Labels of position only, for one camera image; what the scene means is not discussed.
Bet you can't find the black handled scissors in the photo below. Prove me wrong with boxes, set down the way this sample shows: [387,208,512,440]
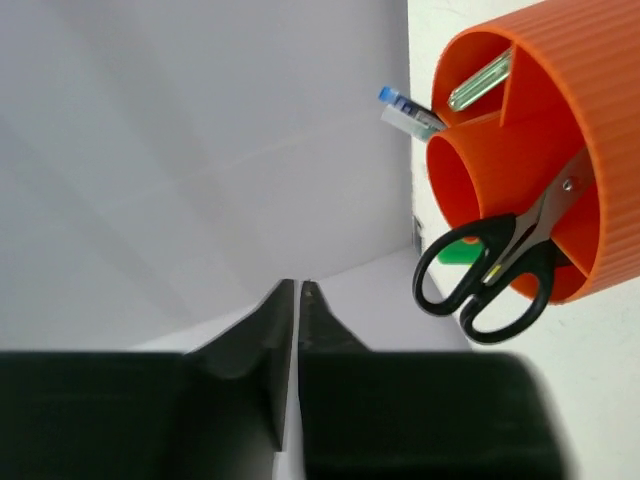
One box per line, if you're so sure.
[412,149,595,345]

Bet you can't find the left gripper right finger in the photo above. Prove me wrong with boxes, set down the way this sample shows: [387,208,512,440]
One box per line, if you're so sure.
[298,281,565,479]

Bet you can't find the green correction tape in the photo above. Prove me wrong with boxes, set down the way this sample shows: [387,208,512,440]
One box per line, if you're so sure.
[447,49,513,112]

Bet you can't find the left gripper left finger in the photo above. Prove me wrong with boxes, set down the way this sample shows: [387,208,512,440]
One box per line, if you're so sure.
[1,279,295,479]

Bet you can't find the blue pen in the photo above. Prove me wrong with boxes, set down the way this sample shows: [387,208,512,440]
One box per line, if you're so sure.
[378,86,446,130]

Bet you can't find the orange round organizer container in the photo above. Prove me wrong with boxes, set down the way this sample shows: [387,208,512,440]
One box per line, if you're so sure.
[426,1,639,303]

